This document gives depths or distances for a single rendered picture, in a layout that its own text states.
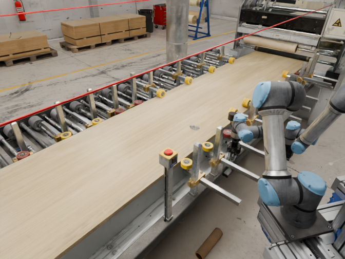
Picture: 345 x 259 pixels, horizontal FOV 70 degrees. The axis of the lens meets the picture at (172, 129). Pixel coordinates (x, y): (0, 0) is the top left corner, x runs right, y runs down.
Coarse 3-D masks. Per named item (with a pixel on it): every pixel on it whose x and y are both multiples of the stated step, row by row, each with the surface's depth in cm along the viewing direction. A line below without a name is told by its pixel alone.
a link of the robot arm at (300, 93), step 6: (294, 84) 105; (300, 84) 107; (300, 90) 105; (300, 96) 105; (294, 102) 106; (300, 102) 107; (288, 108) 114; (294, 108) 112; (288, 114) 119; (258, 126) 143; (258, 138) 144
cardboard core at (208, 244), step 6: (216, 228) 218; (210, 234) 213; (216, 234) 212; (222, 234) 217; (210, 240) 207; (216, 240) 210; (204, 246) 203; (210, 246) 204; (198, 252) 199; (204, 252) 199; (198, 258) 202
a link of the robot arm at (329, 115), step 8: (344, 88) 119; (336, 96) 121; (344, 96) 118; (336, 104) 120; (344, 104) 118; (328, 112) 125; (336, 112) 122; (344, 112) 121; (320, 120) 130; (328, 120) 127; (312, 128) 134; (320, 128) 131; (304, 136) 139; (312, 136) 136; (296, 144) 142; (304, 144) 141; (296, 152) 144
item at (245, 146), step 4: (228, 140) 197; (244, 144) 190; (244, 148) 190; (248, 148) 187; (252, 148) 186; (252, 152) 186; (256, 152) 184; (260, 152) 182; (260, 156) 183; (264, 156) 180
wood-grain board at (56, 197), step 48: (192, 96) 249; (240, 96) 251; (96, 144) 181; (144, 144) 181; (192, 144) 182; (0, 192) 142; (48, 192) 142; (96, 192) 143; (0, 240) 117; (48, 240) 118
